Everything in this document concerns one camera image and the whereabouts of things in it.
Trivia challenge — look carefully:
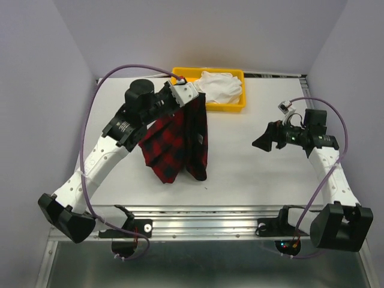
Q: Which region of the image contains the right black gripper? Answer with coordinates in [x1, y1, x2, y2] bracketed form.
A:
[251, 115, 308, 152]

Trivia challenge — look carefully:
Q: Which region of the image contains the red plaid pleated skirt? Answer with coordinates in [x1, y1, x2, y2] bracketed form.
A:
[139, 93, 208, 184]

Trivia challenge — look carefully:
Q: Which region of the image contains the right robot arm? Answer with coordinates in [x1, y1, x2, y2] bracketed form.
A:
[252, 109, 373, 256]

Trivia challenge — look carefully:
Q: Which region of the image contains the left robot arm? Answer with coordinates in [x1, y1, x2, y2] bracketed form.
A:
[38, 79, 199, 244]

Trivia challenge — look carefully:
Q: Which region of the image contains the yellow plastic bin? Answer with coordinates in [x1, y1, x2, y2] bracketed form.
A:
[172, 67, 246, 112]

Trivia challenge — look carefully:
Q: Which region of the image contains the white skirt in bin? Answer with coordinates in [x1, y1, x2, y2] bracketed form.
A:
[194, 71, 243, 104]

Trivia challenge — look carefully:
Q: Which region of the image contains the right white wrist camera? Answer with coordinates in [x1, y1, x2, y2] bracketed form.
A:
[278, 100, 296, 125]

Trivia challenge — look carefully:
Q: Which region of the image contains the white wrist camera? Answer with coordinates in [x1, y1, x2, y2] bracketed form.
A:
[167, 79, 199, 107]
[278, 100, 296, 125]

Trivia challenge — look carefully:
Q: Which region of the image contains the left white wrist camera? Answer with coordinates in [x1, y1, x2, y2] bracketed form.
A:
[167, 79, 199, 107]

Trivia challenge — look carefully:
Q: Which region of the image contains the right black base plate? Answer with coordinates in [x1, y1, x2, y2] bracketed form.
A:
[257, 217, 296, 237]

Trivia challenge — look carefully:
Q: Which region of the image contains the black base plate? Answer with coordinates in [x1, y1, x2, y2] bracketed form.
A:
[257, 217, 296, 237]
[98, 218, 153, 239]

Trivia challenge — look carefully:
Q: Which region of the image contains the aluminium rail frame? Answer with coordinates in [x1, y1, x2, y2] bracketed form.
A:
[35, 71, 376, 288]

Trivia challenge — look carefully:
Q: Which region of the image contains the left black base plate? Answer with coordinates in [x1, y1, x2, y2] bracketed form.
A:
[98, 218, 153, 239]

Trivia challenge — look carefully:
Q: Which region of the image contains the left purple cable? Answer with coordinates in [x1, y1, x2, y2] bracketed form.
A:
[78, 64, 185, 261]

